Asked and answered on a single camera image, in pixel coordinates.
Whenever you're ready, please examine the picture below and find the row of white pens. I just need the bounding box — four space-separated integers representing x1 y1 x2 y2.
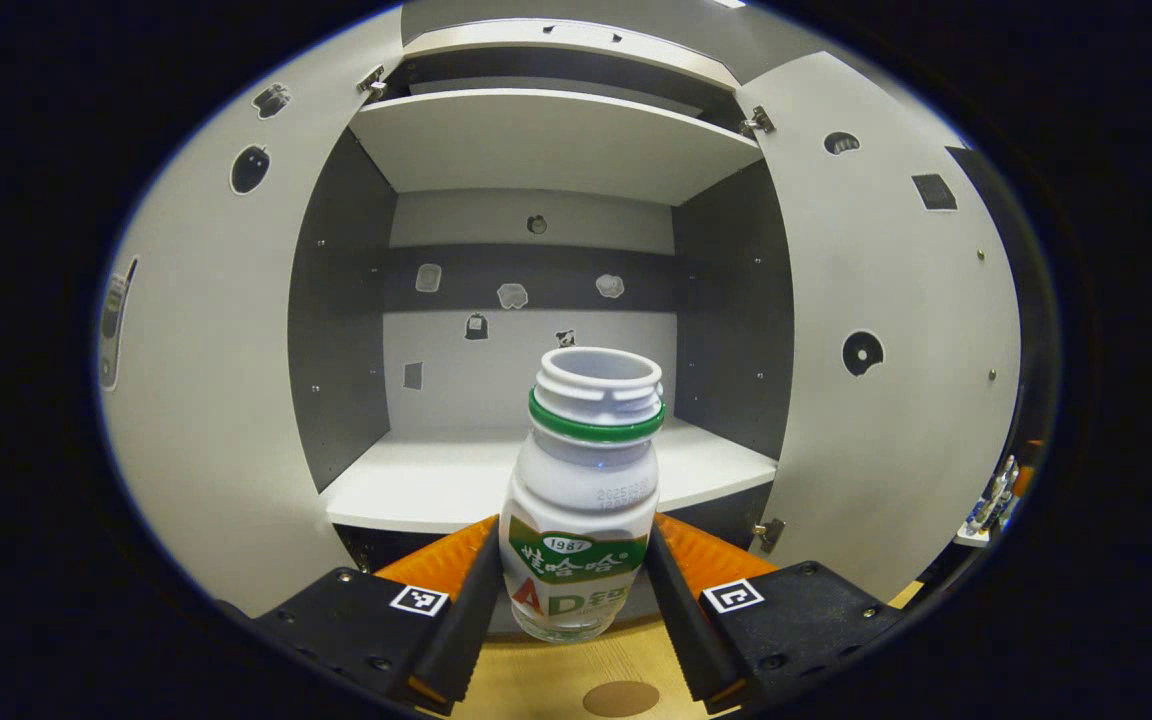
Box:
966 455 1022 531

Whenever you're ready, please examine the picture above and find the white and grey cabinet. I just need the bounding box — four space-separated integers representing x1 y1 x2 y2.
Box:
286 18 797 581

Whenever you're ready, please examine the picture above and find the white bottle with green ring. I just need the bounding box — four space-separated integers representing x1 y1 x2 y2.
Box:
498 346 667 643

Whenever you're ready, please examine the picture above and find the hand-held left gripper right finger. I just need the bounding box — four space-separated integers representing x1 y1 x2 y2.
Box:
644 513 902 713

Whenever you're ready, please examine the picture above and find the white pen tray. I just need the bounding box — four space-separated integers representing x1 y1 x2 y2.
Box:
954 455 1022 549

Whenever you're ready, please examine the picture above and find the round brown coaster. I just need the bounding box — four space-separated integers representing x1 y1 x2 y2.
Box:
582 680 661 719

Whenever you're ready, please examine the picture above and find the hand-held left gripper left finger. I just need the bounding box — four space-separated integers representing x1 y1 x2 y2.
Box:
254 515 504 716

